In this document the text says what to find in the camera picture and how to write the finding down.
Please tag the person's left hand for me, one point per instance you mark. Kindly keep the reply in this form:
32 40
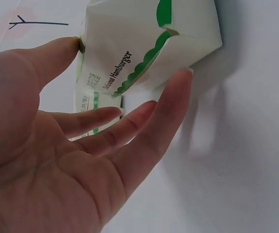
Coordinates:
44 170

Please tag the person's left thumb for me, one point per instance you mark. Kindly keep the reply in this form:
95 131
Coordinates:
44 60

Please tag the white green paper burger box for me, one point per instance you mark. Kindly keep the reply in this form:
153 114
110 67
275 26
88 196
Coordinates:
119 36

